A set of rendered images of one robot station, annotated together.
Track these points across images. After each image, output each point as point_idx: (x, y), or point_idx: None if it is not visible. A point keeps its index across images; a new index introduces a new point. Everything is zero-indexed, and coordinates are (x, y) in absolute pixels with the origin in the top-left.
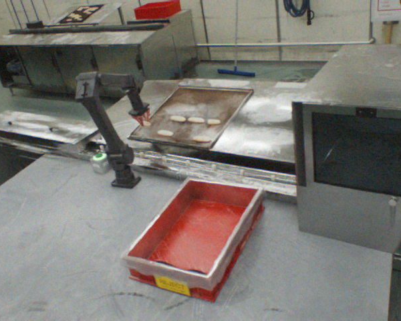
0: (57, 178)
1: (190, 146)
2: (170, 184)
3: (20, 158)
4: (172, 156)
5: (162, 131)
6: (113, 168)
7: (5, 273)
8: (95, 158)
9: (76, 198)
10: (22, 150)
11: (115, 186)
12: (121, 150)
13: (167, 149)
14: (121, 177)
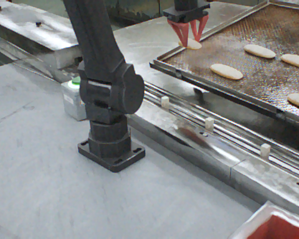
0: (0, 104)
1: (278, 111)
2: (208, 194)
3: None
4: (231, 123)
5: (220, 66)
6: (86, 114)
7: None
8: (70, 83)
9: None
10: None
11: (83, 154)
12: (111, 74)
13: (221, 106)
14: (100, 140)
